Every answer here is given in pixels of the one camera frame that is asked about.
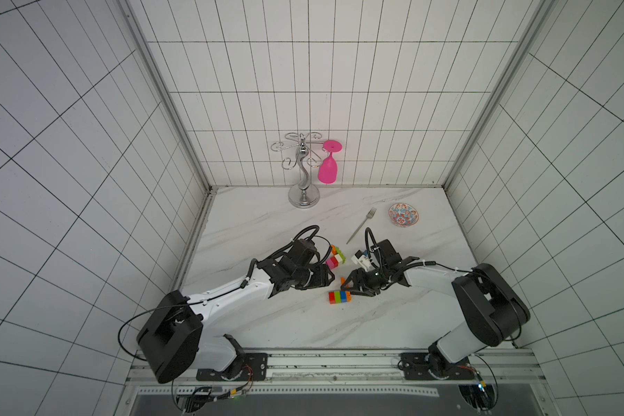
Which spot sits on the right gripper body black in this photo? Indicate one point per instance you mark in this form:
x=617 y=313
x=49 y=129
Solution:
x=364 y=283

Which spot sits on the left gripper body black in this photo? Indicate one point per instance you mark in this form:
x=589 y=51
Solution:
x=310 y=278

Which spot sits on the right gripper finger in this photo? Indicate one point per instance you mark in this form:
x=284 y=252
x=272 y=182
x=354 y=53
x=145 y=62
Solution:
x=355 y=278
x=361 y=291

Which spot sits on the magenta lego brick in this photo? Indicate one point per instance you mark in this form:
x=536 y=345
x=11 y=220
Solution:
x=330 y=263

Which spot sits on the long lime green lego brick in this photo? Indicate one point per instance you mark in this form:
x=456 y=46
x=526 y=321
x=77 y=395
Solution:
x=340 y=255

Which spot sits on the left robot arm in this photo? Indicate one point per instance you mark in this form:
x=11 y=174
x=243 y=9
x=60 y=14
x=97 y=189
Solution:
x=184 y=331

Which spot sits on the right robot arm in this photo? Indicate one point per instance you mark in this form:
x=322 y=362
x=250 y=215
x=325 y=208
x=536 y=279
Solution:
x=492 y=310

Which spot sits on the patterned small bowl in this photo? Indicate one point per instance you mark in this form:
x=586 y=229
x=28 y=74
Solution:
x=403 y=215

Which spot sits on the silver fork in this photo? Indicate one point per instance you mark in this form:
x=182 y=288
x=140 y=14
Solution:
x=368 y=217

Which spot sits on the pink wine glass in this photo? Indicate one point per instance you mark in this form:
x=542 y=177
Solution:
x=328 y=170

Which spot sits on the chrome glass holder stand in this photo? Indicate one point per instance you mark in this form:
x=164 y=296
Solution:
x=304 y=194

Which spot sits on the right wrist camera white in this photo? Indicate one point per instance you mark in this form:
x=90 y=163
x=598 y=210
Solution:
x=363 y=260

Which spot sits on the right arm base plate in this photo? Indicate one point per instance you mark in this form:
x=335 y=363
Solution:
x=421 y=366

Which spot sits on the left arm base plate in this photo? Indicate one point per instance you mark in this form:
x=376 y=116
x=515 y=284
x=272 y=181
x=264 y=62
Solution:
x=251 y=366

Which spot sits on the aluminium mounting rail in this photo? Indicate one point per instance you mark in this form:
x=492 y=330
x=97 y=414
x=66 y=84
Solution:
x=307 y=371

